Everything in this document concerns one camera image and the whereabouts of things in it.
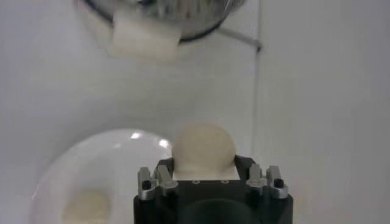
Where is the white steamed baozi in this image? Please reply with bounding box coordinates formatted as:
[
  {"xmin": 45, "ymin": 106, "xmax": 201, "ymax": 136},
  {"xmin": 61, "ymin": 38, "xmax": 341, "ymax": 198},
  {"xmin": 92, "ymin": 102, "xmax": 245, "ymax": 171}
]
[
  {"xmin": 62, "ymin": 190, "xmax": 112, "ymax": 224},
  {"xmin": 171, "ymin": 122, "xmax": 240, "ymax": 181}
]

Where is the stainless steel steamer basket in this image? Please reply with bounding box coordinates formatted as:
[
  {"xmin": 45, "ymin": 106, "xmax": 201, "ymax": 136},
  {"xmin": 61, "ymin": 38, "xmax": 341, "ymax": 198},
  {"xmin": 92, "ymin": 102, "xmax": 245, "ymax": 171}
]
[{"xmin": 83, "ymin": 0, "xmax": 247, "ymax": 43}]

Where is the white round plate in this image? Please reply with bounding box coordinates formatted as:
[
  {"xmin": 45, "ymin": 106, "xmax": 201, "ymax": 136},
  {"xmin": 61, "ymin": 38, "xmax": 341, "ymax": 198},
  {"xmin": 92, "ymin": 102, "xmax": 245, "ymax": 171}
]
[{"xmin": 30, "ymin": 127, "xmax": 173, "ymax": 224}]

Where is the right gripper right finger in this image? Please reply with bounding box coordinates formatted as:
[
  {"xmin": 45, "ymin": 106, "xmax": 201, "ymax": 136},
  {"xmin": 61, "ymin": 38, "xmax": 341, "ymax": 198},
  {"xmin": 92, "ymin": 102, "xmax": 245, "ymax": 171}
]
[{"xmin": 234, "ymin": 155, "xmax": 289, "ymax": 199}]

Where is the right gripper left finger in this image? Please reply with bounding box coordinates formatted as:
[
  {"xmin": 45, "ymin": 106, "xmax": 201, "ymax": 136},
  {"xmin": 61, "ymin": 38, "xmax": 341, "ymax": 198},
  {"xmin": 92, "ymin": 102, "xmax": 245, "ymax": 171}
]
[{"xmin": 137, "ymin": 157, "xmax": 180, "ymax": 201}]

